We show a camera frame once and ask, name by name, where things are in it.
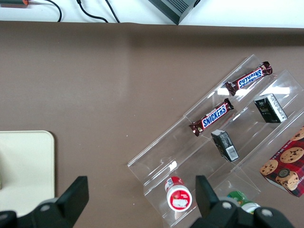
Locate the small black carton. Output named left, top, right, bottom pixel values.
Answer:
left=210, top=129, right=239, bottom=162
left=253, top=93, right=288, bottom=124

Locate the red cookie box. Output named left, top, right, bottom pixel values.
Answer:
left=259, top=125, right=304, bottom=198

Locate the green white yogurt cup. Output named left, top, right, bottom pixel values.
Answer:
left=227, top=190, right=262, bottom=214

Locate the orange tipped tool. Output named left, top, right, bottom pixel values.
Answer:
left=0, top=0, right=31, bottom=7

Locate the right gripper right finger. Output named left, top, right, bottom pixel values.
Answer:
left=190, top=175, right=241, bottom=228

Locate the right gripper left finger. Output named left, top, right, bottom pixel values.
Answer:
left=16, top=175, right=90, bottom=228

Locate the dark grey ribbed box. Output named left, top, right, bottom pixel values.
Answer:
left=147, top=0, right=203, bottom=26

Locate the red white yogurt cup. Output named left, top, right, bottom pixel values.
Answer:
left=163, top=176, right=193, bottom=212

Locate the cream plastic tray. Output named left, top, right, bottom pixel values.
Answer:
left=0, top=130, right=56, bottom=216

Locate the Snickers chocolate bar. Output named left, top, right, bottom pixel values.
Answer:
left=224, top=61, right=273, bottom=96
left=189, top=98, right=235, bottom=138

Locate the black cable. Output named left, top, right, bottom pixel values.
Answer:
left=75, top=0, right=109, bottom=24
left=28, top=0, right=63, bottom=23
left=104, top=0, right=121, bottom=24

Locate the clear acrylic stepped stand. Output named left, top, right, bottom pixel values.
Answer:
left=127, top=54, right=304, bottom=228

